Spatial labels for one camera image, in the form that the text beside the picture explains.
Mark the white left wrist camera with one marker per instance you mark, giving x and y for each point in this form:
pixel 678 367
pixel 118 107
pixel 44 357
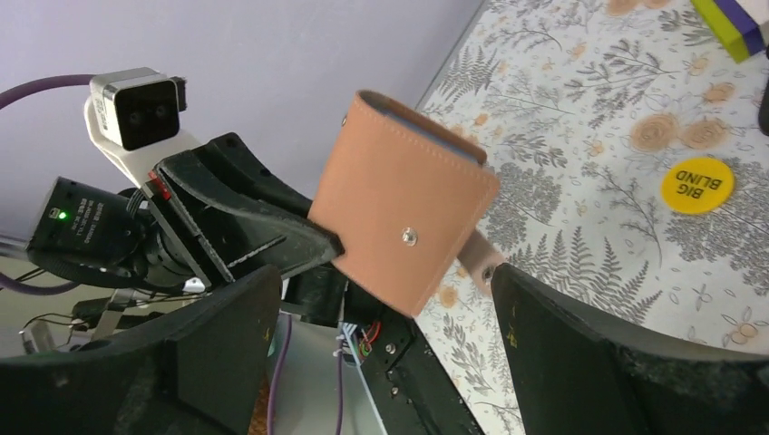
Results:
pixel 133 119

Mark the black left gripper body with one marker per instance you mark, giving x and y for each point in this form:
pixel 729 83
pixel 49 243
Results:
pixel 177 235

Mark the pink leather card holder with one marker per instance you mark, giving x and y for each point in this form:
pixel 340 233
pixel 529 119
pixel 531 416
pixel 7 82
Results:
pixel 404 195

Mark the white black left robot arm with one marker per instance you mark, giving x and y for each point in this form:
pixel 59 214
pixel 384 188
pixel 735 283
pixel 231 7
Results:
pixel 83 234

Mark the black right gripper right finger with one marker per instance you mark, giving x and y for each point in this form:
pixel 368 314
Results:
pixel 579 370

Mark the yellow round token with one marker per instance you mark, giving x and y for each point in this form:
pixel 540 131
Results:
pixel 697 186

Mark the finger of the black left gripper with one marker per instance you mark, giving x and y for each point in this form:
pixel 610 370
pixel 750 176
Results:
pixel 267 218

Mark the dark grey hard case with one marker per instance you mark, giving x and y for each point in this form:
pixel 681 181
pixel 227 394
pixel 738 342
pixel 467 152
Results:
pixel 763 112

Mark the floral patterned table mat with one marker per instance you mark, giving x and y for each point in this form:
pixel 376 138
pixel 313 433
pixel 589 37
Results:
pixel 582 108

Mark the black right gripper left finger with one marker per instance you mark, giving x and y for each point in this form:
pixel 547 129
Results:
pixel 196 370

